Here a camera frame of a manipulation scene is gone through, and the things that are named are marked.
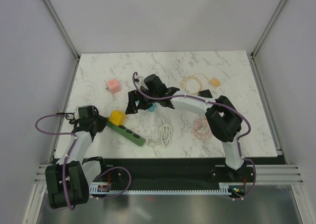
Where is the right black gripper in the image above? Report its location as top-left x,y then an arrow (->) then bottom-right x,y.
126,87 -> 158,114

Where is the teal power strip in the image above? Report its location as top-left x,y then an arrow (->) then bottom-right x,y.
148,103 -> 157,112

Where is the yellow charger cable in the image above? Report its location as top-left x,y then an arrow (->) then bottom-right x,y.
180,73 -> 212,95

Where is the yellow cube socket adapter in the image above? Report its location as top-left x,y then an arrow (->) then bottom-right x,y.
109,110 -> 126,126

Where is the green power strip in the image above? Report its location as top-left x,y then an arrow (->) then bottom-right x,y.
106,121 -> 146,147

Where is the pink cube socket adapter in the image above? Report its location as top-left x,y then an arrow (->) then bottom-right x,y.
106,78 -> 121,94

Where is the yellow charger plug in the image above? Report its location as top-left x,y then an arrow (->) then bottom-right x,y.
210,78 -> 221,87

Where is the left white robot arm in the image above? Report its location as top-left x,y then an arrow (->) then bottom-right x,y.
45,105 -> 108,210

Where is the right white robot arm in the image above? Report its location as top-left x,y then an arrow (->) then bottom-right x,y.
125,72 -> 246,181

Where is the white coiled power cable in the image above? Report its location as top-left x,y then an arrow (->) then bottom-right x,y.
147,115 -> 173,148

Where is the pink coiled socket cable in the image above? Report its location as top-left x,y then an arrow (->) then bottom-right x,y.
193,117 -> 212,141

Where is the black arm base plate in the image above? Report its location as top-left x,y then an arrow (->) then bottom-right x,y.
95,158 -> 254,190

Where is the white slotted cable duct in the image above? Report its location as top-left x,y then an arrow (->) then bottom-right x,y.
89,182 -> 246,195

